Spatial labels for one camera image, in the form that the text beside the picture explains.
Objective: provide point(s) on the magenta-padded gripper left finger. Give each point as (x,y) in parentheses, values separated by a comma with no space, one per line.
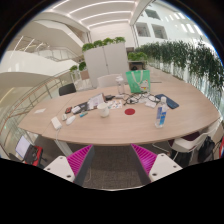
(63,166)

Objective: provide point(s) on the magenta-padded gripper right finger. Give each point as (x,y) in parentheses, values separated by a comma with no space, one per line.
(160,165)

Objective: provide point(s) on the clear blue-labelled water bottle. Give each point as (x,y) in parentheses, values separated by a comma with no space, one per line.
(161,115)

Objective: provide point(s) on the red and black bag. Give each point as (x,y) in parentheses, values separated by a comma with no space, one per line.
(35,156)

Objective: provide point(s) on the open laptop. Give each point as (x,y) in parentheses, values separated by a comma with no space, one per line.
(22,146)

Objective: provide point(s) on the white computer mouse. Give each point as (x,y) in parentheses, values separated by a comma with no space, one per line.
(70,120)

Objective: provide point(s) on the black backpack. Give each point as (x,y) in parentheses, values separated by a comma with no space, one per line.
(206,149)

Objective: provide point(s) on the small blue card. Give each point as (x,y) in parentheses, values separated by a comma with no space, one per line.
(83,114)

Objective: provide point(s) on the small red-black device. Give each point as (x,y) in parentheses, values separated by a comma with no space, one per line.
(68,110)

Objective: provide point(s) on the small white box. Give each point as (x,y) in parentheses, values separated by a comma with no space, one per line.
(76,109)

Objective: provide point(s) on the small white paper sheet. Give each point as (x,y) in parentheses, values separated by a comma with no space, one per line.
(40,110)

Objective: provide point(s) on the flat round red coaster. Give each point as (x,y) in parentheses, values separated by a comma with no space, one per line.
(129,111)

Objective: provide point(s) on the white printed papers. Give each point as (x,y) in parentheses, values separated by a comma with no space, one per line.
(150,104)

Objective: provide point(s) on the black notebook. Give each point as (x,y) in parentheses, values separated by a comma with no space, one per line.
(83,107)

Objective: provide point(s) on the dark blue keyboard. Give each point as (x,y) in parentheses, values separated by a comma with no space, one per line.
(169,101)

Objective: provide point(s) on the open paper booklet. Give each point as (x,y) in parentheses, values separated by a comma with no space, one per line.
(96,101)

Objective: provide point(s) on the colourful sticker sheet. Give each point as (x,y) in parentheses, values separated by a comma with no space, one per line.
(115,105)

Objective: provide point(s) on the glass balustrade with wooden handrail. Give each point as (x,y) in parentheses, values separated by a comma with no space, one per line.
(30,96)

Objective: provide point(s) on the black chair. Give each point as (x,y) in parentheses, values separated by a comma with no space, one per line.
(67,89)

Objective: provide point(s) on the black power adapter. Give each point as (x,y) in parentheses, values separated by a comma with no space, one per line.
(109,97)

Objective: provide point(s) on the green tote bag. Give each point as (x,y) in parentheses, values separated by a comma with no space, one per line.
(137,81)

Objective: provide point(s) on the clear lidded tumbler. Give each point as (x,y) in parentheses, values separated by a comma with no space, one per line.
(120,86)

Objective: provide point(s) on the small potted green plants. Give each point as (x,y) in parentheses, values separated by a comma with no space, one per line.
(82,65)

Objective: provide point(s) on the wooden planter with plants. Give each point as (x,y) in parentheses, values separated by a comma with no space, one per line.
(136,57)

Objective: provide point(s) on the white cabinet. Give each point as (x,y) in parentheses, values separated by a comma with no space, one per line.
(105,63)

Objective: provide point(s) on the row of green hedge plants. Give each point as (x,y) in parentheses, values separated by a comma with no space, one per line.
(186,56)

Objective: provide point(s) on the ceiling light strips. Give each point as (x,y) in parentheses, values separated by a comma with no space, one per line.
(100,15)

